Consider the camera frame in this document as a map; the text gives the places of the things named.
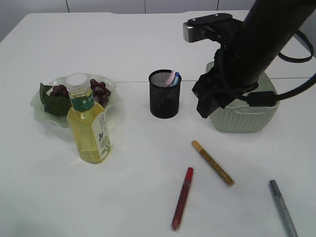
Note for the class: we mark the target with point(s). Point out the yellow tea bottle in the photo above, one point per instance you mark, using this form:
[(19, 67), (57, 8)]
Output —
[(87, 120)]

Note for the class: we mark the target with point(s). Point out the black mesh pen holder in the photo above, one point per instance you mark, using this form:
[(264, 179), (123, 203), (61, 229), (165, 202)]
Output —
[(164, 101)]

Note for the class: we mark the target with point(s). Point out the silver glitter pen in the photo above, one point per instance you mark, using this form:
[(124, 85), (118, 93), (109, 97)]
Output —
[(282, 210)]

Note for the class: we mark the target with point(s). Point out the pink scissors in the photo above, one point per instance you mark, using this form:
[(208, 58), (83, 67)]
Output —
[(170, 79)]

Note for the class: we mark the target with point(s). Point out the red glitter pen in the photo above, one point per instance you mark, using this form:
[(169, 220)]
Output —
[(179, 210)]

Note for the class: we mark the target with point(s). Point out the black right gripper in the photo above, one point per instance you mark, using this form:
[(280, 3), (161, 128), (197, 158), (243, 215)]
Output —
[(212, 94)]

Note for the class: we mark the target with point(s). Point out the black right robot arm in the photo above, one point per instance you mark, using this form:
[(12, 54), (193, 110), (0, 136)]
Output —
[(247, 48)]

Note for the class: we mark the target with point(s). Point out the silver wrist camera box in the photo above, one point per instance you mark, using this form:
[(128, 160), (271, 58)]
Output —
[(212, 27)]

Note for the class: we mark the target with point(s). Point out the gold glitter pen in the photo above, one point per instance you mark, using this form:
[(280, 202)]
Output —
[(213, 163)]

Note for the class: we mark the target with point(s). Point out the frosted green wavy plate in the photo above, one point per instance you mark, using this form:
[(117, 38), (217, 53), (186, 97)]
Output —
[(61, 121)]

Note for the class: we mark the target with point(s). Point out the blue scissors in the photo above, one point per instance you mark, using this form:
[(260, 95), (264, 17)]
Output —
[(176, 79)]

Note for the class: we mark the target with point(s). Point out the light green plastic basket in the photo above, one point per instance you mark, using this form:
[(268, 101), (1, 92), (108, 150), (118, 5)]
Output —
[(239, 117)]

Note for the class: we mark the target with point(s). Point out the purple artificial grape bunch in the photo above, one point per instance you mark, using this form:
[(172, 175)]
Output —
[(57, 102)]

